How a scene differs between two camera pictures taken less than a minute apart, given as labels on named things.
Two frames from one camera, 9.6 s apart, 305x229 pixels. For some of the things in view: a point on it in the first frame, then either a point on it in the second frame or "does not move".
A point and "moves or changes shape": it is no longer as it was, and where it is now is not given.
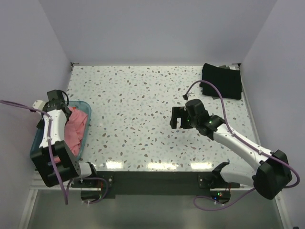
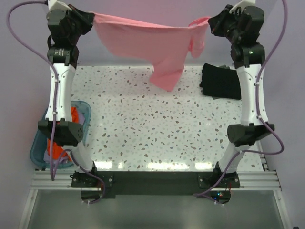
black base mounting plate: (157, 183) does not move
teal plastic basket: (36, 135) does not move
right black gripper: (178, 112) → (216, 23)
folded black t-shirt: (228, 80) does not move
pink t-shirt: (75, 130) moves or changes shape
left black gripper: (71, 112) → (87, 18)
